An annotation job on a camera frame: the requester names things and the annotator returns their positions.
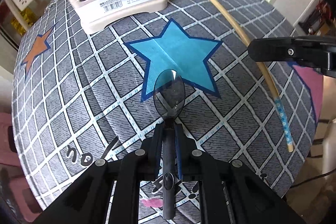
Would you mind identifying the black cable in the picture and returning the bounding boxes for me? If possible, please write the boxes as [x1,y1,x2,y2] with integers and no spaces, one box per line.
[294,171,332,186]

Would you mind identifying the yellow packets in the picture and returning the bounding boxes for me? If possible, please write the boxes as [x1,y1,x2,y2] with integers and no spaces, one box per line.
[10,9,34,30]

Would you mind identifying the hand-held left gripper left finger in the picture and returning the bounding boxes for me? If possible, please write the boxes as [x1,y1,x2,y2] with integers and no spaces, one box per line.
[34,123,164,224]

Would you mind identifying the bamboo chopstick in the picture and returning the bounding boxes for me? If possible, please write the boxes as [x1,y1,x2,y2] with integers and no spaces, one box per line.
[184,0,294,153]

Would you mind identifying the white plastic container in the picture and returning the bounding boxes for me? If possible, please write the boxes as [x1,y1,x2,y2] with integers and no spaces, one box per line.
[322,119,336,174]

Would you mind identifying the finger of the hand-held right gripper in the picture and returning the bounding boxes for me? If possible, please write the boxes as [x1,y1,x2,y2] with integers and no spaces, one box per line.
[247,38,332,69]

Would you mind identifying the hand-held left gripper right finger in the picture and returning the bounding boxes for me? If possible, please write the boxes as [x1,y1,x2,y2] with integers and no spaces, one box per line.
[175,124,306,224]

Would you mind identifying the grey plaid star tablecloth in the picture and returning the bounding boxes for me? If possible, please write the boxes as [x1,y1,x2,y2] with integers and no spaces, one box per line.
[12,0,324,224]

